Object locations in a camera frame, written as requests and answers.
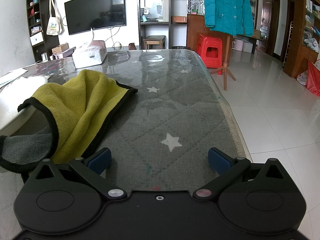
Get yellow microfiber cloth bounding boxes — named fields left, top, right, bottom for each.
left=1, top=69, right=138, bottom=173

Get wooden coat stand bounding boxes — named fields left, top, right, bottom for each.
left=209, top=34, right=236, bottom=91

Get white tissue pack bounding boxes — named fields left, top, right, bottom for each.
left=72, top=40, right=107, bottom=69

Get red plastic stool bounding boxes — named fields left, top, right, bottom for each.
left=196, top=35, right=222, bottom=69

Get cardboard box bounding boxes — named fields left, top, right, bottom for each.
left=52, top=43, right=69, bottom=55

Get red patterned bag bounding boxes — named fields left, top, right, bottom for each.
left=296, top=60, right=320, bottom=96

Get small wooden stool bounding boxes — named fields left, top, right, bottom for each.
left=143, top=35, right=165, bottom=50

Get white tote bag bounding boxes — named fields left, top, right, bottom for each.
left=46, top=0, right=63, bottom=36

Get brown wooden cabinet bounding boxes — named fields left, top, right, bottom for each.
left=186, top=14, right=233, bottom=60

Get black flat television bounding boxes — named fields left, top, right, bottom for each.
left=65, top=0, right=126, bottom=35

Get teal winter jacket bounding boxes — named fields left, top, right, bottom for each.
left=204, top=0, right=254, bottom=37

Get dark wall shelf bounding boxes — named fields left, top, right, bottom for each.
left=26, top=0, right=59, bottom=62

